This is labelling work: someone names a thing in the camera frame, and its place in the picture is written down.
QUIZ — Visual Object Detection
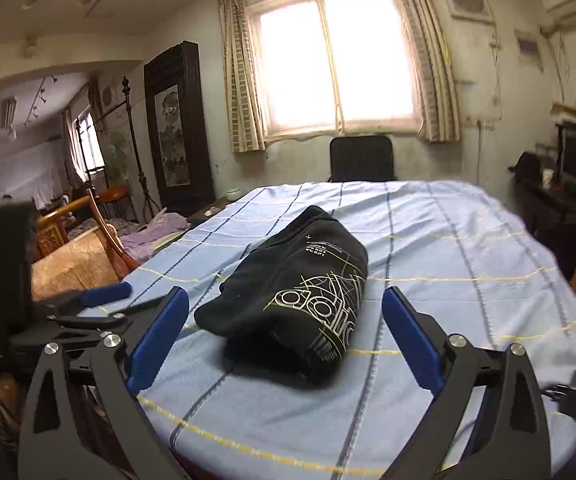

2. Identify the black printed sweatshirt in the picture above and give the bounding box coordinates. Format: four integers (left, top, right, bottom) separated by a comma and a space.
195, 205, 368, 384

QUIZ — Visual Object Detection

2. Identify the wooden armchair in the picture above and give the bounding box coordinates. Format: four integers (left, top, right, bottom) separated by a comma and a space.
31, 190, 139, 300

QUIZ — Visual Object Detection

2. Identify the purple cloth pile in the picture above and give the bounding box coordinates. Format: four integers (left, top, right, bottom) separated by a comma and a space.
120, 209, 191, 264

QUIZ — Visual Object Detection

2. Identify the dark wooden nightstand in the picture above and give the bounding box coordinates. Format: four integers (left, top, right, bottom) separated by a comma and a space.
187, 197, 229, 228

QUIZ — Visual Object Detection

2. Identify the light blue checked bedsheet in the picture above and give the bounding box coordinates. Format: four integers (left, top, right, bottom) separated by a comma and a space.
74, 179, 576, 480

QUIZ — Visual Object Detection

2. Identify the black coat stand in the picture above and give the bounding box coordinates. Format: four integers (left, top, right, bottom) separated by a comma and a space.
121, 76, 160, 220

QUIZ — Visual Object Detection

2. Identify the standing fan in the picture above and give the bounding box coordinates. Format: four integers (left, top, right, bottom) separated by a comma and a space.
107, 130, 131, 184

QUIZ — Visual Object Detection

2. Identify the black office chair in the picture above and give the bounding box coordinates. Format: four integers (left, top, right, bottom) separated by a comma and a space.
329, 136, 397, 183

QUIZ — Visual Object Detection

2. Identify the dark cluttered desk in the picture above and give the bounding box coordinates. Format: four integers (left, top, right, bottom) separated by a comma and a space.
509, 102, 576, 280

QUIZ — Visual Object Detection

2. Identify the white paper cup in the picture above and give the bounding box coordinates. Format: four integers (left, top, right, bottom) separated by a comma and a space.
542, 168, 554, 190

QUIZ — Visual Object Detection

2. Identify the left striped curtain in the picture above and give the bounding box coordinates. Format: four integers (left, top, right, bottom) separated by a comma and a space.
217, 0, 265, 154

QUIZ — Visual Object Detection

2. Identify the striped curtain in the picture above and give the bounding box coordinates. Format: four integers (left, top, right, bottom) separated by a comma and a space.
217, 0, 265, 154
394, 0, 461, 143

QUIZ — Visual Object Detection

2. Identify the right striped curtain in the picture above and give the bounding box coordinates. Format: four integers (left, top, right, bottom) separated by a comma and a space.
394, 0, 461, 143

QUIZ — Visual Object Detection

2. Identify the bright window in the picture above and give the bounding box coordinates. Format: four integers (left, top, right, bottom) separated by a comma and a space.
247, 0, 422, 140

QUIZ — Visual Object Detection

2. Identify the dark framed wall painting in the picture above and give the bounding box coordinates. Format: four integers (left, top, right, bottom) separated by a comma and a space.
144, 41, 216, 218

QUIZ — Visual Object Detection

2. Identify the white wall vent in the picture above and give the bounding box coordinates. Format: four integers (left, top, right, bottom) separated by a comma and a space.
446, 0, 495, 24

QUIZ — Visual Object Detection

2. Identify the white wall air conditioner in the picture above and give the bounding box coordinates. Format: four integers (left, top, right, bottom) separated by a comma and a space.
540, 0, 576, 39

